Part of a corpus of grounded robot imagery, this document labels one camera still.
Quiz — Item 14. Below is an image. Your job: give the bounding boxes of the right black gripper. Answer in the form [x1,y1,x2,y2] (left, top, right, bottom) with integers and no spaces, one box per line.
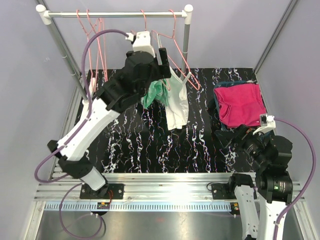
[215,123,271,168]

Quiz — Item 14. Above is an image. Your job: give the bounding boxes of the magenta trousers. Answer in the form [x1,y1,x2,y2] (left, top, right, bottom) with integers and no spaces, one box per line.
[213,83,266,130]

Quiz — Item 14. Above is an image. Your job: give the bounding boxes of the pink wire hanger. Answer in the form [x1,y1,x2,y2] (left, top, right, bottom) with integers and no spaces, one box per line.
[151,9,201,91]
[86,9,109,82]
[76,9,98,94]
[129,9,173,91]

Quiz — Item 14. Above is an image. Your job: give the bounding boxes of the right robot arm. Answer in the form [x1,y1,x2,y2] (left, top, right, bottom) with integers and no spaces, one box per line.
[214,125,293,240]

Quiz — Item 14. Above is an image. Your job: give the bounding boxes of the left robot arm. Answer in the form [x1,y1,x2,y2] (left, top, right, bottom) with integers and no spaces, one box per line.
[47,47,171,199]

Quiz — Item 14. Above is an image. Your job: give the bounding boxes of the green white tie-dye trousers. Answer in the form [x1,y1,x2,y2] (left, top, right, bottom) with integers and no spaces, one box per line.
[141,79,171,109]

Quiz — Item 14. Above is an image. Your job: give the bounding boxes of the white camisole top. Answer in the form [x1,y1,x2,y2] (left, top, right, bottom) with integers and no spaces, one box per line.
[156,33,193,131]

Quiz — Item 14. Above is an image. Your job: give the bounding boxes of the blue plastic basket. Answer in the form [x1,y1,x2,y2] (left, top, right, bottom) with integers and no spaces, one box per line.
[212,80,267,131]

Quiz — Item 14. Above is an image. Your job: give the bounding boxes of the black marble pattern mat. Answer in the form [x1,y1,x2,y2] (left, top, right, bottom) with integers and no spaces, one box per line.
[84,68,257,173]

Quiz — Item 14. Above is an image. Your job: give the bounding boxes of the silver clothes rack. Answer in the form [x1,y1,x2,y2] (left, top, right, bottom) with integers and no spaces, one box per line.
[35,0,194,101]

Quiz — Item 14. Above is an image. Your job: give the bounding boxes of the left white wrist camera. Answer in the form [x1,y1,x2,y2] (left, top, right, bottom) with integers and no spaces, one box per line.
[125,31,156,58]

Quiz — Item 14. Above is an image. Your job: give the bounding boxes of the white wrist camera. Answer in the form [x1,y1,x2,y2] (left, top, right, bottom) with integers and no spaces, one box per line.
[253,113,276,135]
[125,31,156,58]

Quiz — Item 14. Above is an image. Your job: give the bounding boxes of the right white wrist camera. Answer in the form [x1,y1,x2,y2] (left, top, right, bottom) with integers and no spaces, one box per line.
[253,113,276,135]

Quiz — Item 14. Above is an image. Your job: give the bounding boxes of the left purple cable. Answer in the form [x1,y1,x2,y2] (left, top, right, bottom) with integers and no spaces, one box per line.
[34,29,128,238]

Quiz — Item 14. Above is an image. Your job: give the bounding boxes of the purple cable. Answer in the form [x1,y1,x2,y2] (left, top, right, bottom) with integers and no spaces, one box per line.
[273,117,317,240]
[34,29,128,238]

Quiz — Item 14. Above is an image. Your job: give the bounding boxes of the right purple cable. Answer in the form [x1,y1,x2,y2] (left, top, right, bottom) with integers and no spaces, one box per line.
[273,117,317,240]

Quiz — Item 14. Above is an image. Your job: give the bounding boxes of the aluminium mounting rail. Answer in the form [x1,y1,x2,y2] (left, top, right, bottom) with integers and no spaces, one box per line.
[33,172,306,213]

